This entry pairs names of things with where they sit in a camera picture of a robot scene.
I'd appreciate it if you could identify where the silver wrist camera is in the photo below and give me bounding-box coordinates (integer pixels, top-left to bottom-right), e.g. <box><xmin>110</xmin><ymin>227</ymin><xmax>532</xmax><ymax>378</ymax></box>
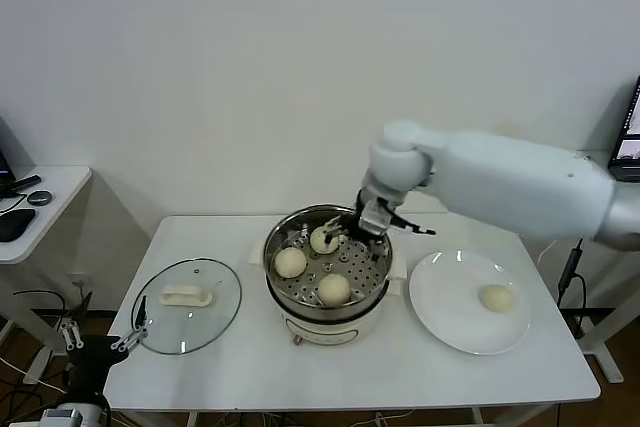
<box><xmin>39</xmin><ymin>407</ymin><xmax>81</xmax><ymax>427</ymax></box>
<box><xmin>358</xmin><ymin>199</ymin><xmax>394</xmax><ymax>237</ymax></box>

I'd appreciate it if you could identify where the glass lid with cream handle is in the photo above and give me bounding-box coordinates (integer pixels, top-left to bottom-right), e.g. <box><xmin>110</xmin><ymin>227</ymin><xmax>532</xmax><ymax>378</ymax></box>
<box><xmin>129</xmin><ymin>257</ymin><xmax>244</xmax><ymax>357</ymax></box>

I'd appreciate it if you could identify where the white round plate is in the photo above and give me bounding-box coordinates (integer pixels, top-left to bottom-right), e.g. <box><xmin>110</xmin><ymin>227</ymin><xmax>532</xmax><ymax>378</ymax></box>
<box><xmin>407</xmin><ymin>249</ymin><xmax>531</xmax><ymax>356</ymax></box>

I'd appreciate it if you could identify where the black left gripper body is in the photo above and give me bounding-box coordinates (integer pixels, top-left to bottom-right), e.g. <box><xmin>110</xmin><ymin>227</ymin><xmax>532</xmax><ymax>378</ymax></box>
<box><xmin>64</xmin><ymin>335</ymin><xmax>132</xmax><ymax>393</ymax></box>

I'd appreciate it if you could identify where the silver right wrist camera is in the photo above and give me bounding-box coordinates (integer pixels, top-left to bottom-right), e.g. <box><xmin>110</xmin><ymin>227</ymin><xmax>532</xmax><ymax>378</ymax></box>
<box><xmin>358</xmin><ymin>199</ymin><xmax>394</xmax><ymax>237</ymax></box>

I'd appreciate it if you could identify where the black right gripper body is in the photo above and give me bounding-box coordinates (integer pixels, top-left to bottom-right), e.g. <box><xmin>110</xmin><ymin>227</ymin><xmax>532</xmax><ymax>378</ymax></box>
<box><xmin>347</xmin><ymin>189</ymin><xmax>392</xmax><ymax>247</ymax></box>

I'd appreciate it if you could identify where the white side desk with monitor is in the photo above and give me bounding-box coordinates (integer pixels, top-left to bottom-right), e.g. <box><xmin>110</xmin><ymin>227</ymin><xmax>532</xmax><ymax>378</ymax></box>
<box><xmin>0</xmin><ymin>165</ymin><xmax>94</xmax><ymax>386</ymax></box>

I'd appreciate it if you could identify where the black cable with power adapter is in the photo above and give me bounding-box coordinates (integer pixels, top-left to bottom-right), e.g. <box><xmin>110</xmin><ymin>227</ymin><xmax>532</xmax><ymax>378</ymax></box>
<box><xmin>555</xmin><ymin>239</ymin><xmax>589</xmax><ymax>343</ymax></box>

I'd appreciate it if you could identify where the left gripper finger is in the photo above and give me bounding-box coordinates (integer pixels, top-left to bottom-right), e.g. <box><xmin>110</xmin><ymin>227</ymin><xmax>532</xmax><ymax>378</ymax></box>
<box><xmin>110</xmin><ymin>295</ymin><xmax>149</xmax><ymax>352</ymax></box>
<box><xmin>60</xmin><ymin>290</ymin><xmax>95</xmax><ymax>351</ymax></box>

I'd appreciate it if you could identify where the white wall socket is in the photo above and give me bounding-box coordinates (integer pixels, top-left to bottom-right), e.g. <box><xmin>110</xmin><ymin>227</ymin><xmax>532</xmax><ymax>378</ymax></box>
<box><xmin>67</xmin><ymin>272</ymin><xmax>95</xmax><ymax>292</ymax></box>

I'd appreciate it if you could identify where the white laptop cable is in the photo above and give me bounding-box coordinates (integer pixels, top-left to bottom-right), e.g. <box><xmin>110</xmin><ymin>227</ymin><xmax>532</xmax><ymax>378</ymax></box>
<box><xmin>537</xmin><ymin>239</ymin><xmax>559</xmax><ymax>267</ymax></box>

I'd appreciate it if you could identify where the cream electric cooking pot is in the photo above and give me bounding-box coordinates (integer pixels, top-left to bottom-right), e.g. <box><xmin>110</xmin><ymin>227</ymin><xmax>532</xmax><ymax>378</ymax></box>
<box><xmin>247</xmin><ymin>239</ymin><xmax>409</xmax><ymax>348</ymax></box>

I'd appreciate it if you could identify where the white steamed baozi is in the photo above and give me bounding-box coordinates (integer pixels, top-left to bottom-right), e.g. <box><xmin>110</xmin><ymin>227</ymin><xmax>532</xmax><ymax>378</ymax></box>
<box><xmin>317</xmin><ymin>273</ymin><xmax>352</xmax><ymax>307</ymax></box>
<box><xmin>309</xmin><ymin>226</ymin><xmax>339</xmax><ymax>254</ymax></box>
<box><xmin>479</xmin><ymin>284</ymin><xmax>516</xmax><ymax>314</ymax></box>
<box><xmin>273</xmin><ymin>248</ymin><xmax>308</xmax><ymax>279</ymax></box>

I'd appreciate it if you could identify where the black floor cable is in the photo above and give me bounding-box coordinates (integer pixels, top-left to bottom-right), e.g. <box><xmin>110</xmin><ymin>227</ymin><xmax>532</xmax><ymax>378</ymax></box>
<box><xmin>12</xmin><ymin>289</ymin><xmax>69</xmax><ymax>321</ymax></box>

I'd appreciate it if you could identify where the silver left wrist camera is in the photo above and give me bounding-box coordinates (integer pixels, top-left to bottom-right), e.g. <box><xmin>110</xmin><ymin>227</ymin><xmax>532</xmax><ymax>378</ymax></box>
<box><xmin>39</xmin><ymin>407</ymin><xmax>81</xmax><ymax>427</ymax></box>

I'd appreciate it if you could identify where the dark computer monitor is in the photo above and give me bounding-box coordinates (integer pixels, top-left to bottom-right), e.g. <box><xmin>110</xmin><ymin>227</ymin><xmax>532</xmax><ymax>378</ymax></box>
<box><xmin>0</xmin><ymin>115</ymin><xmax>17</xmax><ymax>199</ymax></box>

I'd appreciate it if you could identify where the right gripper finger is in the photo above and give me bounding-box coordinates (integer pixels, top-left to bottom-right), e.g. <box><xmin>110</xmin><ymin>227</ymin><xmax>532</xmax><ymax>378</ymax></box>
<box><xmin>322</xmin><ymin>216</ymin><xmax>359</xmax><ymax>243</ymax></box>
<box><xmin>392</xmin><ymin>214</ymin><xmax>437</xmax><ymax>238</ymax></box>

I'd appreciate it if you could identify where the black open laptop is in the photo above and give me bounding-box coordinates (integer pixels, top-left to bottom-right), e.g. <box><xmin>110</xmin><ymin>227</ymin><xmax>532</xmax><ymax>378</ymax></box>
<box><xmin>607</xmin><ymin>75</ymin><xmax>640</xmax><ymax>181</ymax></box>

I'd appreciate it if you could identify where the white side desk with laptop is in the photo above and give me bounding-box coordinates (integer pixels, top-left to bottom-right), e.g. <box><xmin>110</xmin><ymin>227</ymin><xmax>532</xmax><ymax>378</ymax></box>
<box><xmin>569</xmin><ymin>149</ymin><xmax>640</xmax><ymax>386</ymax></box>

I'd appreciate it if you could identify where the stainless steel steamer basket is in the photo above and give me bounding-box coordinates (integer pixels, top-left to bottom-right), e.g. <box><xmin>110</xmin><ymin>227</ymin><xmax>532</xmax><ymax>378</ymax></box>
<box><xmin>263</xmin><ymin>204</ymin><xmax>394</xmax><ymax>321</ymax></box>

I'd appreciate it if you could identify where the white floor cable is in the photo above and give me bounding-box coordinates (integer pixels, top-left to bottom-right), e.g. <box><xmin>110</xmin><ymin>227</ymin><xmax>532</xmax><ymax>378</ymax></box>
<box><xmin>0</xmin><ymin>356</ymin><xmax>69</xmax><ymax>398</ymax></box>

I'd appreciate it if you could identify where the black remote control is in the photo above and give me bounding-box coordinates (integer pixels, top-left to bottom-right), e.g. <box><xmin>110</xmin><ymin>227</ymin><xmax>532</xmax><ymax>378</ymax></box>
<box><xmin>7</xmin><ymin>175</ymin><xmax>42</xmax><ymax>197</ymax></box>

